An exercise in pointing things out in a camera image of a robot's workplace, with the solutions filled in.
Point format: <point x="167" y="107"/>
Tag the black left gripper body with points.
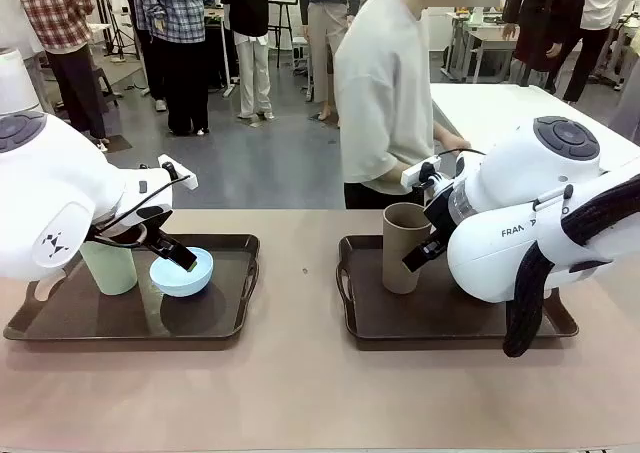
<point x="152" y="218"/>

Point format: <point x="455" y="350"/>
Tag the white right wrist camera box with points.
<point x="420" y="170"/>

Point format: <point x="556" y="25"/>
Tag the white cylindrical air purifier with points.
<point x="17" y="83"/>

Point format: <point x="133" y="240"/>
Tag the black easel with whiteboard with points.
<point x="287" y="3"/>

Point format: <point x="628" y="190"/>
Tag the pale green tall cup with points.
<point x="112" y="268"/>

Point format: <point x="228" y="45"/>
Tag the bystander in white shirt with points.
<point x="600" y="3"/>

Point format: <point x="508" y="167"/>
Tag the bystander in blue plaid shirt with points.
<point x="175" y="23"/>

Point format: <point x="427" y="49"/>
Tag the black camera tripod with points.
<point x="117" y="23"/>

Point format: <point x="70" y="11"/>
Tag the brown tall cup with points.
<point x="397" y="243"/>

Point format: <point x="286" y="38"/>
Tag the person's left hand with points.
<point x="460" y="143"/>

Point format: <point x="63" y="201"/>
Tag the white side table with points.
<point x="500" y="103"/>

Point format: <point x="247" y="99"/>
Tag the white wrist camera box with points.
<point x="420" y="170"/>
<point x="177" y="170"/>

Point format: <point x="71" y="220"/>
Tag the person in cream shirt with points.
<point x="380" y="98"/>

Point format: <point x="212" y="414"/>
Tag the light blue bowl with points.
<point x="180" y="280"/>

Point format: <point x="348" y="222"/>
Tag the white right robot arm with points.
<point x="500" y="253"/>

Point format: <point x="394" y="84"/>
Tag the person's left forearm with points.
<point x="442" y="132"/>

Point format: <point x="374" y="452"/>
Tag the bystander in red plaid shirt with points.
<point x="60" y="18"/>

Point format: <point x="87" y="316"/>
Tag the bystander in dark red jacket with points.
<point x="545" y="23"/>

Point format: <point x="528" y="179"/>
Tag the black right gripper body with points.
<point x="440" y="213"/>

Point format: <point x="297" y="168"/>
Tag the bystander in beige trousers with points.
<point x="325" y="33"/>

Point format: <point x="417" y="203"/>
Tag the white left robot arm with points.
<point x="50" y="183"/>

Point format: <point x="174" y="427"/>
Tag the bystander in black jacket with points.
<point x="250" y="8"/>

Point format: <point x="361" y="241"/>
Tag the grey background desk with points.
<point x="485" y="35"/>

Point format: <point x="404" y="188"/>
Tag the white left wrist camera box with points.
<point x="177" y="170"/>

